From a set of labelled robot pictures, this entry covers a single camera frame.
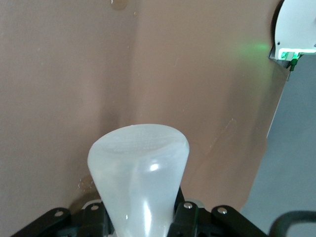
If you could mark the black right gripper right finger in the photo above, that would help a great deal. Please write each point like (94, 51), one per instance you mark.
(209, 224)

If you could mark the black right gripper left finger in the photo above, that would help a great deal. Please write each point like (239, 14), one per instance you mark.
(74, 224)

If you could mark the translucent sauce bottle orange cap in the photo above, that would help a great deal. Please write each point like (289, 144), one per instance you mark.
(138, 177)

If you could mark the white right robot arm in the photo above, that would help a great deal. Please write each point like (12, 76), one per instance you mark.
(296, 24)

